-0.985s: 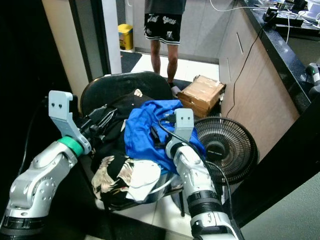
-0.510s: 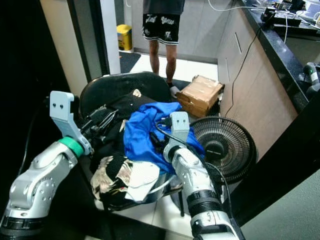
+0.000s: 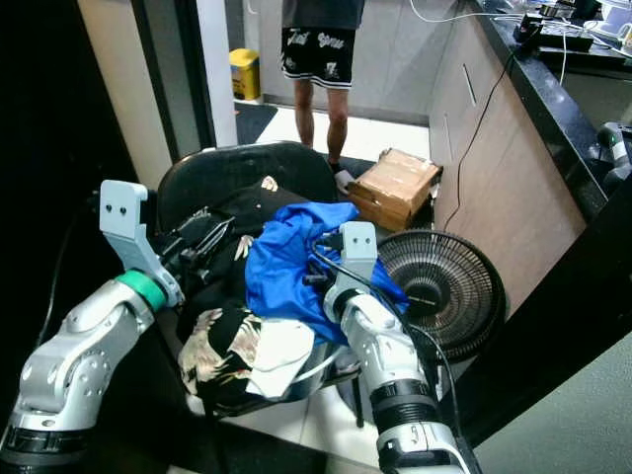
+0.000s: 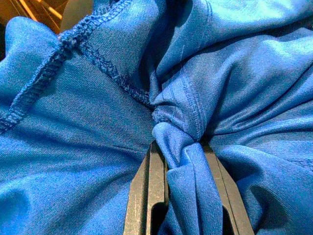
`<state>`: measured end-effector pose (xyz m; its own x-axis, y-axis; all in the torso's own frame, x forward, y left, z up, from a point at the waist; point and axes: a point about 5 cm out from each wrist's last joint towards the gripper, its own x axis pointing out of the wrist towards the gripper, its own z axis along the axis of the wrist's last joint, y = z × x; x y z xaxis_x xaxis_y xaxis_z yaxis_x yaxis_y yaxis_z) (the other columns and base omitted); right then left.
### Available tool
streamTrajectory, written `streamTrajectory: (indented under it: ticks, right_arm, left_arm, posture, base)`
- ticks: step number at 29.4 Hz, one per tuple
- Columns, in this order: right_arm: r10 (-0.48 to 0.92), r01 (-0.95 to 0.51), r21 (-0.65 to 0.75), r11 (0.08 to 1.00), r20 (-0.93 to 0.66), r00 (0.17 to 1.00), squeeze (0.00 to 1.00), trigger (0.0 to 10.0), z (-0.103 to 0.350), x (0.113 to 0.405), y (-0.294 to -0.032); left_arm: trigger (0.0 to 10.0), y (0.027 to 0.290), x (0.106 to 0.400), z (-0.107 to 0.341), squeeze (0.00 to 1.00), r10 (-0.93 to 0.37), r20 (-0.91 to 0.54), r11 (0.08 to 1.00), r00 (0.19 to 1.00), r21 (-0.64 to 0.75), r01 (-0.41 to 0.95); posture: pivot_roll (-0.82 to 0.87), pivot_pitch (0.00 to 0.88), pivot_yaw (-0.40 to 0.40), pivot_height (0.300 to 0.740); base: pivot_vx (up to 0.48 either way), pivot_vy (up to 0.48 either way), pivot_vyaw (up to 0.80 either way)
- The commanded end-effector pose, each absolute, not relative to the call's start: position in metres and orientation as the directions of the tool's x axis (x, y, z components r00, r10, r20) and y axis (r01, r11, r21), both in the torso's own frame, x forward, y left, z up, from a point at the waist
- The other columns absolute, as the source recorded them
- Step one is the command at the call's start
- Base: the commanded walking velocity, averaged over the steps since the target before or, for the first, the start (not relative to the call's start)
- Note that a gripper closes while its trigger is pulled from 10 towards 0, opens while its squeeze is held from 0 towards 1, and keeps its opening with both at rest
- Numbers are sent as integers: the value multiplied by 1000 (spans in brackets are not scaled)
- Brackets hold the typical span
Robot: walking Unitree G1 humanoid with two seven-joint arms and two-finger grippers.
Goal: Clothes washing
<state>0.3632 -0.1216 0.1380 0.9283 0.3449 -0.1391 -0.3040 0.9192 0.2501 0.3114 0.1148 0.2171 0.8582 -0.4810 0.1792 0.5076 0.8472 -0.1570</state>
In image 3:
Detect thin white cable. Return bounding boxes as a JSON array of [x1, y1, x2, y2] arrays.
[[409, 0, 572, 86]]

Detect beige door panel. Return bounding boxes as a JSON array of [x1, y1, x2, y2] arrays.
[[76, 0, 175, 191]]

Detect white door frame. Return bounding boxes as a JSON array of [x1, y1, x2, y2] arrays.
[[196, 0, 239, 149]]

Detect black device on counter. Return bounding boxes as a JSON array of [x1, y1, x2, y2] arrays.
[[512, 5, 595, 52]]

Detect person in black shorts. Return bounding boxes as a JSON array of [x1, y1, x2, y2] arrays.
[[278, 0, 367, 167]]

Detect black floral print garment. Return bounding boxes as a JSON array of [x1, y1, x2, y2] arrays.
[[173, 178, 358, 417]]

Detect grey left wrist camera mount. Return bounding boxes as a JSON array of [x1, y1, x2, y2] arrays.
[[99, 180, 185, 308]]

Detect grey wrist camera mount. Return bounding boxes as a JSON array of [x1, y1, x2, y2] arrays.
[[338, 221, 380, 297], [99, 180, 185, 308]]

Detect black floor mat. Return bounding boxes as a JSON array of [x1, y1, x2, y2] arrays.
[[234, 99, 283, 148]]

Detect brown cardboard box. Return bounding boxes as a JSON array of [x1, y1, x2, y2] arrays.
[[348, 148, 444, 234]]

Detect white garment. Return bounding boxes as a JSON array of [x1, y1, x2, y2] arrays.
[[241, 318, 319, 402]]

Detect beige wooden cabinet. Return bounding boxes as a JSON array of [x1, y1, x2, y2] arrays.
[[426, 10, 595, 289]]

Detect black chair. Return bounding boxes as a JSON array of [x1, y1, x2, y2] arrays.
[[155, 140, 364, 432]]

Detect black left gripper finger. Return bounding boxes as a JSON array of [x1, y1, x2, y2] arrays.
[[188, 218, 232, 256], [196, 237, 236, 274]]

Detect black countertop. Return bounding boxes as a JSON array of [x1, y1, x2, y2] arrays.
[[468, 0, 632, 220]]

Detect yellow bin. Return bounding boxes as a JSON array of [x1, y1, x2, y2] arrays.
[[229, 47, 262, 102]]

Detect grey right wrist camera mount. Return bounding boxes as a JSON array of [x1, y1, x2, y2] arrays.
[[338, 221, 380, 297]]

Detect thin black hanging cable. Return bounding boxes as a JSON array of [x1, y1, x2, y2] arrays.
[[442, 44, 522, 232]]

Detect blue garment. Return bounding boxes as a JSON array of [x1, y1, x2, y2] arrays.
[[244, 200, 408, 349]]

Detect black electric fan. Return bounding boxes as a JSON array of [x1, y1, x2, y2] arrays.
[[377, 228, 508, 362]]

